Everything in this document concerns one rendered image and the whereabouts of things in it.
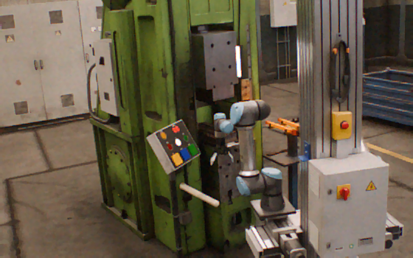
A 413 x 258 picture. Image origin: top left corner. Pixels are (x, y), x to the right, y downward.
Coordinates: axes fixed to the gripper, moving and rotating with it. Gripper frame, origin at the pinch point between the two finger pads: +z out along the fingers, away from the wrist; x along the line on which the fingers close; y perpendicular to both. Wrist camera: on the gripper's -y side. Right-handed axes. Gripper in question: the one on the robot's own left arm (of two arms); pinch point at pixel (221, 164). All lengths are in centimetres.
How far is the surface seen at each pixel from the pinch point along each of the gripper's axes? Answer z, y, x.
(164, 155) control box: -11.5, 2.8, -38.0
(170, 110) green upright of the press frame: -30, -43, -28
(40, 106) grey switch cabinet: 58, -530, -216
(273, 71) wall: 74, -727, 264
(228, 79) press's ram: -47, -50, 18
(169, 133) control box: -22.4, -11.3, -32.2
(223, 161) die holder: 13.0, -38.2, 7.9
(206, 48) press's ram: -74, -42, 2
